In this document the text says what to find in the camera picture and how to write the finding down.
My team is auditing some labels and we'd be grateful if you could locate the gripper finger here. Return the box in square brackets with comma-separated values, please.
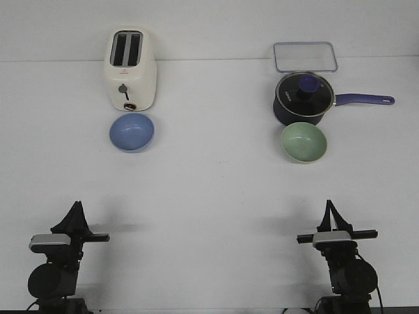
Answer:
[317, 200, 331, 232]
[50, 201, 80, 234]
[329, 200, 354, 233]
[79, 201, 92, 234]

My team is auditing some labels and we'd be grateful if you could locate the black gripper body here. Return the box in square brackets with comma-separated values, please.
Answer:
[48, 234, 110, 266]
[297, 230, 378, 258]

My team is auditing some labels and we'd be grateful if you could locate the green bowl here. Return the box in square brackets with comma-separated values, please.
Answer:
[280, 122, 328, 164]

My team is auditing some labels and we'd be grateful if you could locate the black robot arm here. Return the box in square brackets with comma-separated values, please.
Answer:
[27, 201, 110, 313]
[297, 200, 379, 313]

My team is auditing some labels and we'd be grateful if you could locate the blue bowl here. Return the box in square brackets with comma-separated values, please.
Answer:
[109, 113, 155, 153]

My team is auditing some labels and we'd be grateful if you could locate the dark blue saucepan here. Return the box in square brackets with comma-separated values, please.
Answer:
[272, 71, 395, 126]

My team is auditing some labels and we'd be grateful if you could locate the glass pot lid blue knob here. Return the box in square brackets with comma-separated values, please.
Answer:
[276, 72, 335, 118]

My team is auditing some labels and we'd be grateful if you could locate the cream two-slot toaster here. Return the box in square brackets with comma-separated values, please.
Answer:
[104, 26, 157, 111]

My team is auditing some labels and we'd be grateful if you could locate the clear container with blue rim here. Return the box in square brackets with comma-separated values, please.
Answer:
[273, 42, 338, 73]

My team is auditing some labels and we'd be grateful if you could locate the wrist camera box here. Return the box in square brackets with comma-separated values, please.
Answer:
[29, 234, 71, 253]
[312, 230, 352, 250]

